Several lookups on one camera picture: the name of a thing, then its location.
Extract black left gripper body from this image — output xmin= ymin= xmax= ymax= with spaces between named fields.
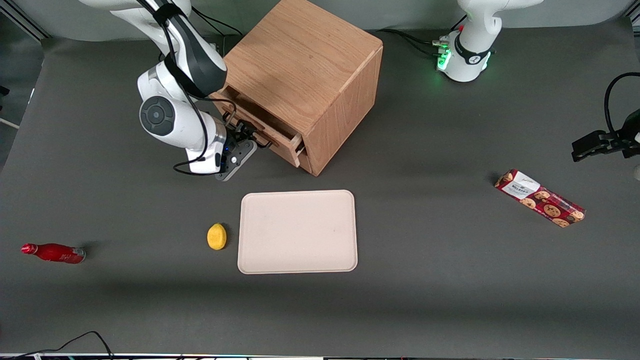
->
xmin=607 ymin=109 xmax=640 ymax=159

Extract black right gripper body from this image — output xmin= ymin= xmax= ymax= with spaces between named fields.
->
xmin=223 ymin=116 xmax=249 ymax=157

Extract wooden drawer with black handle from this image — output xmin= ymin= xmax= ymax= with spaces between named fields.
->
xmin=219 ymin=85 xmax=306 ymax=169

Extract wooden two-drawer cabinet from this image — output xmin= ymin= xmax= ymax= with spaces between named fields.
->
xmin=210 ymin=0 xmax=385 ymax=177

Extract red cookie box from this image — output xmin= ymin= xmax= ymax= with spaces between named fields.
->
xmin=494 ymin=169 xmax=587 ymax=229

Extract beige rectangular tray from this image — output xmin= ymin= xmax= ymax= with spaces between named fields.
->
xmin=237 ymin=189 xmax=359 ymax=275

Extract yellow lemon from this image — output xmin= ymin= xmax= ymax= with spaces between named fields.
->
xmin=207 ymin=223 xmax=228 ymax=251

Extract dark grey table mat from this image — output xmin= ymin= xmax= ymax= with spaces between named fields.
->
xmin=0 ymin=19 xmax=640 ymax=359

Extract red soda bottle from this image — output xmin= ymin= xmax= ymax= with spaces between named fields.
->
xmin=20 ymin=243 xmax=87 ymax=265

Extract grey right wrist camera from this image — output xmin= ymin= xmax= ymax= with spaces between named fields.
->
xmin=215 ymin=140 xmax=258 ymax=182

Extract black cable along right arm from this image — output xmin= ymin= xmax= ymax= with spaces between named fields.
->
xmin=142 ymin=0 xmax=238 ymax=177

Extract black looped wrist camera cable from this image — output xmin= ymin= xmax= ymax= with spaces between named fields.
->
xmin=603 ymin=72 xmax=640 ymax=137

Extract black right arm base cable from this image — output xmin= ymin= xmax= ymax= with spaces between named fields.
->
xmin=192 ymin=7 xmax=244 ymax=39

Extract black left arm base cables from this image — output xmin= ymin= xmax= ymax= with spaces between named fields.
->
xmin=382 ymin=28 xmax=451 ymax=59

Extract aluminium frame profile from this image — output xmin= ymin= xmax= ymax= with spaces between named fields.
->
xmin=0 ymin=7 xmax=52 ymax=41

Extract black cable at table edge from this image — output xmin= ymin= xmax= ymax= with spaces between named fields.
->
xmin=0 ymin=331 xmax=115 ymax=360

